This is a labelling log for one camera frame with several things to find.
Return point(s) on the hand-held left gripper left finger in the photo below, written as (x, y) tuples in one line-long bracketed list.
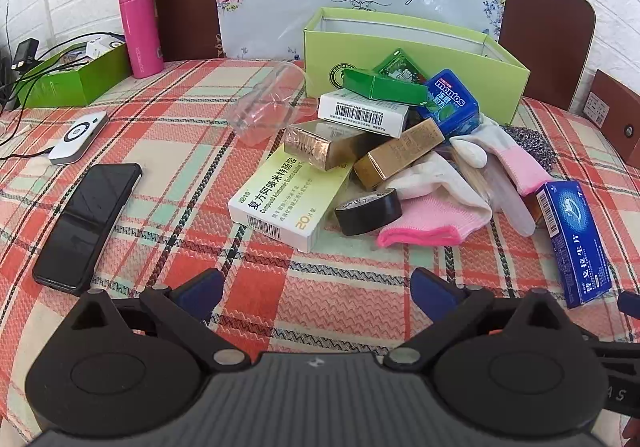
[(202, 284)]

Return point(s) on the blue medicine box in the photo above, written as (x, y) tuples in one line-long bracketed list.
[(575, 237)]

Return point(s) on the black power adapter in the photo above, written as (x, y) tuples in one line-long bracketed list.
[(25, 52)]

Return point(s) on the black smartphone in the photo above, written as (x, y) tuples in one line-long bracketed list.
[(85, 227)]

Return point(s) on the small green open box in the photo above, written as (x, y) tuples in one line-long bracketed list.
[(75, 82)]

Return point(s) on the white and yellow medicine box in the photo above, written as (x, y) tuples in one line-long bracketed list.
[(285, 202)]

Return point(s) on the brown cardboard box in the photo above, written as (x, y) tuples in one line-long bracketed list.
[(610, 102)]

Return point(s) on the steel wool scourer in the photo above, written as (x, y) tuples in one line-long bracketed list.
[(535, 142)]

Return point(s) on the brown wooden headboard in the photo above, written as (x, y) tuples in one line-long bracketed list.
[(545, 17)]

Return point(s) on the clear plastic cup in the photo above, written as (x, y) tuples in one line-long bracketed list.
[(265, 102)]

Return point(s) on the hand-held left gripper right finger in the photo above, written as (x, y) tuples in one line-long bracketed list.
[(430, 287)]

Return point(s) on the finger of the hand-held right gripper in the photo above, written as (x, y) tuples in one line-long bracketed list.
[(629, 302)]

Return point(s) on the white round-button device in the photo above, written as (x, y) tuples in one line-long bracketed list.
[(65, 152)]

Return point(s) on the large green cardboard box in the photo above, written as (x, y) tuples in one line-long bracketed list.
[(325, 52)]

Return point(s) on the pale gold cardboard box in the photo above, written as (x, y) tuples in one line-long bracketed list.
[(320, 142)]

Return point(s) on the plaid blanket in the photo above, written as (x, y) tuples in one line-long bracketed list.
[(300, 287)]

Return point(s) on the small green carton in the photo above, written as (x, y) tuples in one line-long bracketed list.
[(380, 87)]

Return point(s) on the small white box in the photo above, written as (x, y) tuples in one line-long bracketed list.
[(102, 47)]

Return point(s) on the toothpick packet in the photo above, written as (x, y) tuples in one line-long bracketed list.
[(475, 182)]

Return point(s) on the blue mint tin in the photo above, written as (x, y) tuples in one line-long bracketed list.
[(450, 102)]

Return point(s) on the green foil packet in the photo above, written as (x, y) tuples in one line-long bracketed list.
[(400, 62)]

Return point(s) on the black tape roll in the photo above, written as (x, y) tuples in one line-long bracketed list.
[(345, 222)]

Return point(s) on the white barcode carton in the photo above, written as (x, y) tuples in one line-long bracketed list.
[(360, 114)]

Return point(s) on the pink thermos bottle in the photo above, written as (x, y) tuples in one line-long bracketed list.
[(140, 27)]

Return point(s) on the white glove with pink cuff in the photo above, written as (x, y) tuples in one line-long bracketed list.
[(500, 147), (430, 187)]

